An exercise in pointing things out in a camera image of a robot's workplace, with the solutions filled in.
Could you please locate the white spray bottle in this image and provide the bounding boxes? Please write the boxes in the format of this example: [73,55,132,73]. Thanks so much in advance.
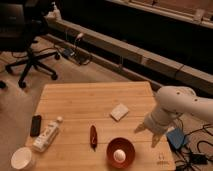
[47,3,62,20]

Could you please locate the black floor cables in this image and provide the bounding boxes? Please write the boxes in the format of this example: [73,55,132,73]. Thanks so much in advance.
[173,123,213,171]

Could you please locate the white cup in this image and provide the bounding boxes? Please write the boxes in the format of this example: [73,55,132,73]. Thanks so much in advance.
[11,147,34,170]

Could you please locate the blue power strip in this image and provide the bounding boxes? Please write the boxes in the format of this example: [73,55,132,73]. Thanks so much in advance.
[62,49,75,59]

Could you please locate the black phone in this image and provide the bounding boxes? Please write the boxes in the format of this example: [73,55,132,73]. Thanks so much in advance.
[30,115,42,137]

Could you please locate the white egg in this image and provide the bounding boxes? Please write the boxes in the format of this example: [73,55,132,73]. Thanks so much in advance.
[113,149,126,163]

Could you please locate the white plastic bottle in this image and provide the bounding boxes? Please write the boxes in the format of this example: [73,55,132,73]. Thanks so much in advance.
[32,116,63,152]

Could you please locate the white sponge block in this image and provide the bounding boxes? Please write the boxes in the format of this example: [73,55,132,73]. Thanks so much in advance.
[110,103,129,121]

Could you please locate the blue box on floor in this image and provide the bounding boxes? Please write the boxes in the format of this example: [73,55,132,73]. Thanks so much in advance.
[166,128,189,150]

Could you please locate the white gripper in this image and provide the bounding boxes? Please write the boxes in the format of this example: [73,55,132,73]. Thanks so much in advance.
[134,109,176,148]

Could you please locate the red ceramic bowl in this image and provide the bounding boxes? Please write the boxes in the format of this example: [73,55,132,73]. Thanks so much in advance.
[106,137,135,169]

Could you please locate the black office chair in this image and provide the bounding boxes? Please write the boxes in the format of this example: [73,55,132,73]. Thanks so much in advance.
[0,0,60,88]

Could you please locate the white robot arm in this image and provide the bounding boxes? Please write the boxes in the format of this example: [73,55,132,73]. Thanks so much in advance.
[134,86,213,148]

